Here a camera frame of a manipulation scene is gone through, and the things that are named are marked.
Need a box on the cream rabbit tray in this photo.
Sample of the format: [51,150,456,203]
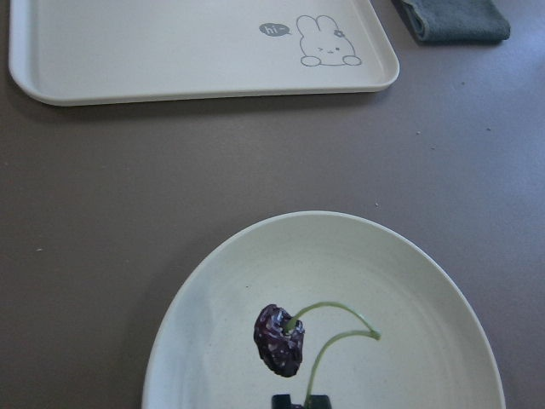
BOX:
[9,1,399,106]

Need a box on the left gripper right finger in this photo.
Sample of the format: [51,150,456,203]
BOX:
[304,395,330,409]

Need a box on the dark red cherry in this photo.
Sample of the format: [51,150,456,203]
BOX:
[253,301,382,408]

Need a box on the white round plate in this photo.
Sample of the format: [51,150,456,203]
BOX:
[142,211,505,408]

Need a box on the grey folded cloth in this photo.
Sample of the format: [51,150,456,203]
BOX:
[396,0,511,43]

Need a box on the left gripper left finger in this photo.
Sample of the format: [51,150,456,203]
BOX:
[271,395,292,409]

